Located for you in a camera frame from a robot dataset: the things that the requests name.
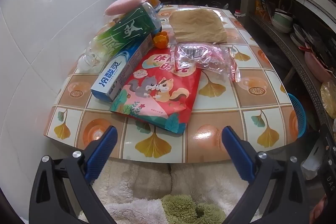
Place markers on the orange packets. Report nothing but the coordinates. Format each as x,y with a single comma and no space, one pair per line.
261,10

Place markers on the person's right hand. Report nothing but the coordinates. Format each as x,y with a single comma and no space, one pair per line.
321,211

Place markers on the clear pink plastic wrapper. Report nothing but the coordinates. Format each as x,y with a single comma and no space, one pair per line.
199,54

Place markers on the brown paper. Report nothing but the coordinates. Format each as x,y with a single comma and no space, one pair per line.
197,24

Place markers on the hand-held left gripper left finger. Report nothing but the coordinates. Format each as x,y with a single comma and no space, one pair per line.
102,153

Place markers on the yellow plastic bag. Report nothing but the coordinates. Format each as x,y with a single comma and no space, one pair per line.
329,100

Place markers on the blue plastic basket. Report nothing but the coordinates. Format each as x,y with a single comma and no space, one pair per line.
299,113

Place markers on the blue white toothpaste box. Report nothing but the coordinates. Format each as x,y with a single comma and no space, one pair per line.
115,74

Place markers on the orange peel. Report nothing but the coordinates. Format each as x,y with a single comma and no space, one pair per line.
160,40

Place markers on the pink sponge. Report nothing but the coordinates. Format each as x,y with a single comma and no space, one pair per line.
120,6

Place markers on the stack of plates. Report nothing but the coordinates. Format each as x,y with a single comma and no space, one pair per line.
298,36

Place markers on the pink basin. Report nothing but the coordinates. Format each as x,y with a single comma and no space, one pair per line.
316,67

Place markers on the green label plastic bottle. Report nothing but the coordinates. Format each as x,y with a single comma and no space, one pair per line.
126,29

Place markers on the green white bowl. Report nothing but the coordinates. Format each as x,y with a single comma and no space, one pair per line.
282,20

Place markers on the white plastic bag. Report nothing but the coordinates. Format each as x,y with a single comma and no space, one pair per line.
313,163

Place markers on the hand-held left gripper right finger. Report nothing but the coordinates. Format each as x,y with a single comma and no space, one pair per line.
237,153

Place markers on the red squirrel snack bag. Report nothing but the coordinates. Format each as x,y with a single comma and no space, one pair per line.
157,92

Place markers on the perforated metal shelf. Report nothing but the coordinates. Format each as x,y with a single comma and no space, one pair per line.
294,53

